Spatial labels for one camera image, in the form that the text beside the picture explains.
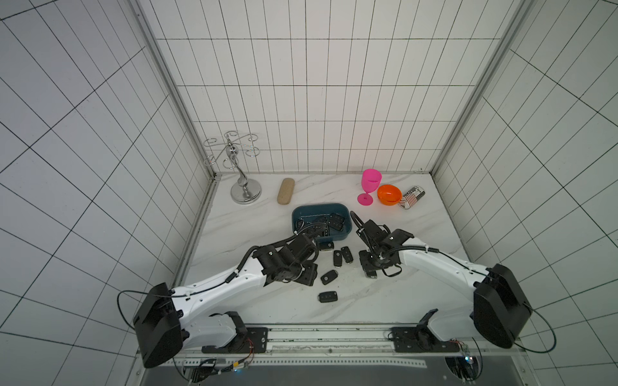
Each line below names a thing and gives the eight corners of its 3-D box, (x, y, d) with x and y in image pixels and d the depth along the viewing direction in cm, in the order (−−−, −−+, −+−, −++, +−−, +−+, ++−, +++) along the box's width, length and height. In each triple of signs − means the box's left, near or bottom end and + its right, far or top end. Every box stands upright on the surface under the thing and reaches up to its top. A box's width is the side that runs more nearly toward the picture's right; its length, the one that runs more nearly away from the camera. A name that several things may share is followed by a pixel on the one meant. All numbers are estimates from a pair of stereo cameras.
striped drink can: (405, 212, 107) (408, 207, 104) (395, 205, 110) (397, 200, 107) (423, 196, 113) (426, 190, 110) (413, 189, 116) (416, 183, 113)
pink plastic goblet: (358, 205, 109) (364, 181, 97) (356, 192, 114) (362, 168, 102) (375, 205, 109) (383, 181, 97) (372, 192, 114) (380, 168, 102)
